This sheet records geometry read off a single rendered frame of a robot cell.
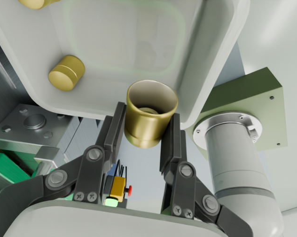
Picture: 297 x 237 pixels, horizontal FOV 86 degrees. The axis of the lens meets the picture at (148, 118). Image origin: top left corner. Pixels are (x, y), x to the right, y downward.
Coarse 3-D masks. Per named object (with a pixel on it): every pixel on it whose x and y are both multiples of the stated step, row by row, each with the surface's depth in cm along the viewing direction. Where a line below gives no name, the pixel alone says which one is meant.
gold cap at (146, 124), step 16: (144, 80) 12; (128, 96) 10; (144, 96) 13; (160, 96) 12; (176, 96) 11; (128, 112) 11; (144, 112) 10; (160, 112) 13; (128, 128) 12; (144, 128) 11; (160, 128) 11; (144, 144) 12
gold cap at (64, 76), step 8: (64, 56) 24; (72, 56) 23; (64, 64) 22; (72, 64) 23; (80, 64) 24; (56, 72) 21; (64, 72) 21; (72, 72) 22; (80, 72) 24; (56, 80) 22; (64, 80) 22; (72, 80) 22; (64, 88) 23; (72, 88) 23
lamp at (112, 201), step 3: (108, 198) 56; (111, 198) 56; (114, 198) 56; (117, 198) 57; (108, 201) 55; (111, 201) 55; (114, 201) 56; (117, 201) 57; (105, 204) 56; (108, 204) 55; (111, 204) 55; (114, 204) 55
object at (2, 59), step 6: (0, 48) 21; (0, 54) 21; (0, 60) 21; (6, 60) 22; (0, 66) 22; (6, 66) 22; (12, 66) 23; (6, 72) 22; (12, 72) 23; (12, 78) 24; (18, 78) 25; (12, 84) 24; (18, 84) 25
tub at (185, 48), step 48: (0, 0) 14; (96, 0) 18; (144, 0) 18; (192, 0) 17; (240, 0) 11; (48, 48) 21; (96, 48) 22; (144, 48) 22; (192, 48) 21; (48, 96) 22; (96, 96) 24; (192, 96) 20
